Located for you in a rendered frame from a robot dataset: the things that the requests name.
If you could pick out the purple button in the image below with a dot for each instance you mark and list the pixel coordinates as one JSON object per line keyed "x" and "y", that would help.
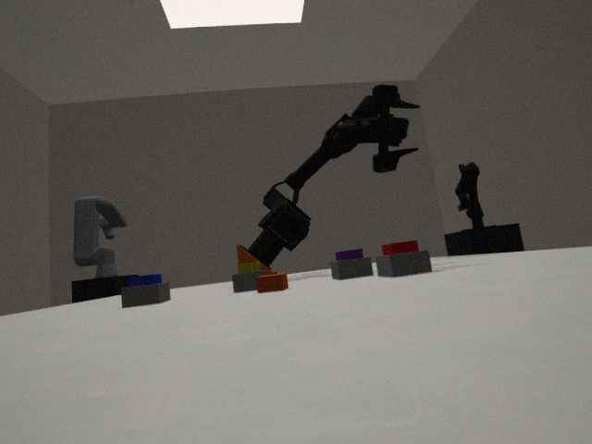
{"x": 351, "y": 264}

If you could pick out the blue button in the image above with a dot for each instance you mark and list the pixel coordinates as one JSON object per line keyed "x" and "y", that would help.
{"x": 147, "y": 289}

